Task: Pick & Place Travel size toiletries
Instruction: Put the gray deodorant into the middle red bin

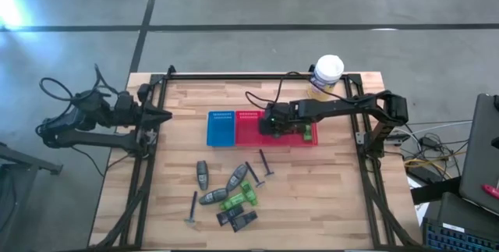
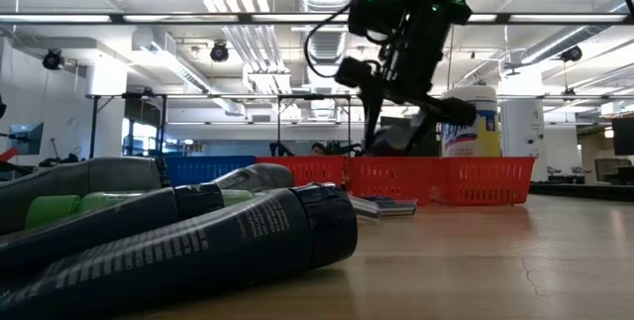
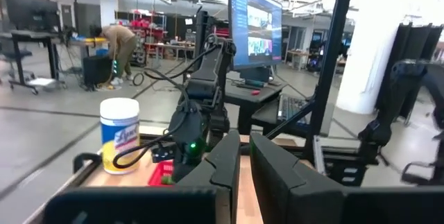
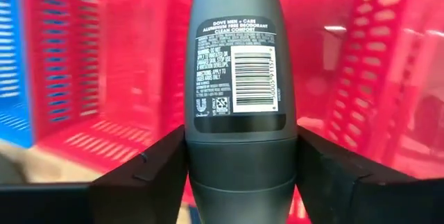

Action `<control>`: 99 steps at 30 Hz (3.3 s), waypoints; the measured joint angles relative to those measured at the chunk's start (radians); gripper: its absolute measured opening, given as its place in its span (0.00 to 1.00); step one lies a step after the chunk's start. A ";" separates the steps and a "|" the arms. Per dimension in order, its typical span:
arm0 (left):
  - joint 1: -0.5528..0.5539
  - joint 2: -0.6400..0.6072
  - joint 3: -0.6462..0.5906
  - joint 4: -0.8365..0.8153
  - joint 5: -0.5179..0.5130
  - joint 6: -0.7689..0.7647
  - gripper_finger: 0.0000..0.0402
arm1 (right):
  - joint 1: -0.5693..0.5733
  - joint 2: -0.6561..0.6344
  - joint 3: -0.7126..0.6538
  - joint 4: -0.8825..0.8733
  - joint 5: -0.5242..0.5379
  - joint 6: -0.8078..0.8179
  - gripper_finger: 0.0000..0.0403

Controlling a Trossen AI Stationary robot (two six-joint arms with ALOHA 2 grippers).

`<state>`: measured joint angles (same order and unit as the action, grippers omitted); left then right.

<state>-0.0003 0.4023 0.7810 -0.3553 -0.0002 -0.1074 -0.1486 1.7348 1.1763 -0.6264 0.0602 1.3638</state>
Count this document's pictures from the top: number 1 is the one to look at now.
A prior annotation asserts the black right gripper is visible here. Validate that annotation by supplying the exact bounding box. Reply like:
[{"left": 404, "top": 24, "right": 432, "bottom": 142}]
[{"left": 259, "top": 101, "right": 304, "bottom": 139}]

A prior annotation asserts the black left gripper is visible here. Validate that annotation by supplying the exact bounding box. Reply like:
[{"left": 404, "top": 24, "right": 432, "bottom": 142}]
[{"left": 115, "top": 91, "right": 173, "bottom": 130}]

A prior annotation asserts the red plastic basket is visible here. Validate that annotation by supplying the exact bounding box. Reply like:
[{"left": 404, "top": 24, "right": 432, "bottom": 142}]
[
  {"left": 235, "top": 110, "right": 264, "bottom": 148},
  {"left": 290, "top": 121, "right": 319, "bottom": 147},
  {"left": 261, "top": 110, "right": 292, "bottom": 147}
]

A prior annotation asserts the blue plastic basket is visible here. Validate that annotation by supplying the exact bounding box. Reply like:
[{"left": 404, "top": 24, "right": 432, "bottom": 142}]
[{"left": 206, "top": 110, "right": 237, "bottom": 148}]

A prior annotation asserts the Lysol wipes canister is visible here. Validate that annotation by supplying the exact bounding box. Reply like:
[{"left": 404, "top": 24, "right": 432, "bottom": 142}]
[{"left": 306, "top": 54, "right": 345, "bottom": 102}]

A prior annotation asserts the grey side table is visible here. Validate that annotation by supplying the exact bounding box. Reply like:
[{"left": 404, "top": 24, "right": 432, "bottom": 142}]
[{"left": 0, "top": 141, "right": 64, "bottom": 252}]

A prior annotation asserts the grey laptop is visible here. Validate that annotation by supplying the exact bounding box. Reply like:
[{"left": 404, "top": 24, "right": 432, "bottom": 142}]
[{"left": 458, "top": 93, "right": 499, "bottom": 216}]

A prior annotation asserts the blue keyed keyboard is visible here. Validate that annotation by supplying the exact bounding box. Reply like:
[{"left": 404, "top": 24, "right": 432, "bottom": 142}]
[{"left": 422, "top": 217, "right": 499, "bottom": 252}]

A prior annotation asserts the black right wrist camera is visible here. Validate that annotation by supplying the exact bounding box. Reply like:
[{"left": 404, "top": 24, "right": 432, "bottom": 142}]
[{"left": 267, "top": 102, "right": 292, "bottom": 125}]

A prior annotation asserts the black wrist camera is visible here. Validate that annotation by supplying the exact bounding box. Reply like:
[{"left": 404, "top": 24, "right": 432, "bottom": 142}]
[
  {"left": 267, "top": 102, "right": 292, "bottom": 125},
  {"left": 136, "top": 83, "right": 152, "bottom": 103}
]

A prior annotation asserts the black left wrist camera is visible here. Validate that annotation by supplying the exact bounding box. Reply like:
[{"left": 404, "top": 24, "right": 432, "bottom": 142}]
[{"left": 136, "top": 83, "right": 152, "bottom": 103}]

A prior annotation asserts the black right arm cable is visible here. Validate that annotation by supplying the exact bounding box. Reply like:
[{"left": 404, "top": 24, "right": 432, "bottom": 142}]
[{"left": 245, "top": 71, "right": 313, "bottom": 111}]

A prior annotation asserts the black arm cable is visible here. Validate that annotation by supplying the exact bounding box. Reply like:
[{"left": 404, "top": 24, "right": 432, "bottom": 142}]
[
  {"left": 38, "top": 63, "right": 120, "bottom": 103},
  {"left": 245, "top": 71, "right": 313, "bottom": 111}
]

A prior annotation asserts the black aluminium table frame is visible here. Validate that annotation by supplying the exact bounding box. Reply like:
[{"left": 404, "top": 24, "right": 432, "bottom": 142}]
[{"left": 99, "top": 64, "right": 422, "bottom": 251}]

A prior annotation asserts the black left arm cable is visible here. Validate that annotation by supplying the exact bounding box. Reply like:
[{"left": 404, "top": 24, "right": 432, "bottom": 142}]
[{"left": 38, "top": 63, "right": 120, "bottom": 103}]

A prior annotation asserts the yellow cable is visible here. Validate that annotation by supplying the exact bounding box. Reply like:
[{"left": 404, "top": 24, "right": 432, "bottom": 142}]
[{"left": 403, "top": 157, "right": 448, "bottom": 176}]

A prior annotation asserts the white cable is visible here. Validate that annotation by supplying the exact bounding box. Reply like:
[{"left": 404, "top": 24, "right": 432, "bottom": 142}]
[{"left": 405, "top": 119, "right": 473, "bottom": 137}]

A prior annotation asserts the black strap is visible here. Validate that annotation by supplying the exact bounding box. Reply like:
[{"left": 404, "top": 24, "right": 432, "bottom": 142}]
[{"left": 410, "top": 176, "right": 462, "bottom": 206}]

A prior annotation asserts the red handled tool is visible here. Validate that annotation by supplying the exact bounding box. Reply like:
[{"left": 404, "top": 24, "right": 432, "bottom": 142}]
[{"left": 481, "top": 183, "right": 499, "bottom": 201}]

